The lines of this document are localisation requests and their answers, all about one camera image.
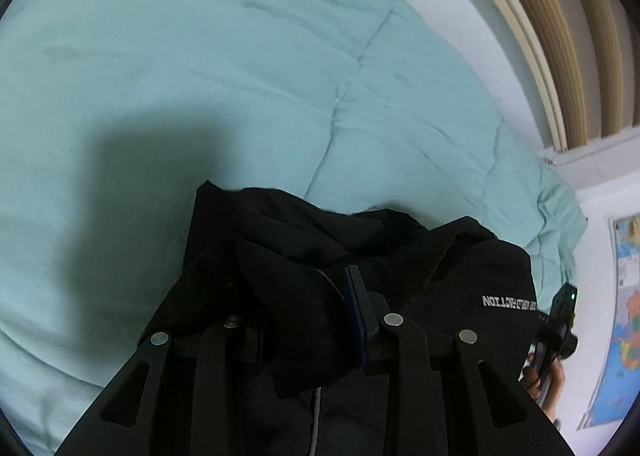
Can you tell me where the wall map poster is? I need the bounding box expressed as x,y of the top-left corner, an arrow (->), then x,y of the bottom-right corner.
576,213 -> 640,432

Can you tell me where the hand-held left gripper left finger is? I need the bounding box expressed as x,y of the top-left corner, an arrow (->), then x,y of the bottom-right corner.
52,317 -> 272,456

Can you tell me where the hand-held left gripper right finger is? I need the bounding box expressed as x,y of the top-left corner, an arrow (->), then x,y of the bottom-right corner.
344,265 -> 576,456

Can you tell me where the person's right hand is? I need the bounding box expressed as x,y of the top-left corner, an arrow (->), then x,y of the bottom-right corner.
520,350 -> 567,423

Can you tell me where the teal quilted blanket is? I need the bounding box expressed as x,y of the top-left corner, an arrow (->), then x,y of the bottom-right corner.
0,0 -> 589,452

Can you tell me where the striped wooden headboard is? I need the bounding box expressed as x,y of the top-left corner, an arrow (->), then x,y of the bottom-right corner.
440,0 -> 640,155

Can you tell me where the black hooded jacket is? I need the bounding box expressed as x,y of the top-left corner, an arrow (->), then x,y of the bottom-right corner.
52,180 -> 539,456

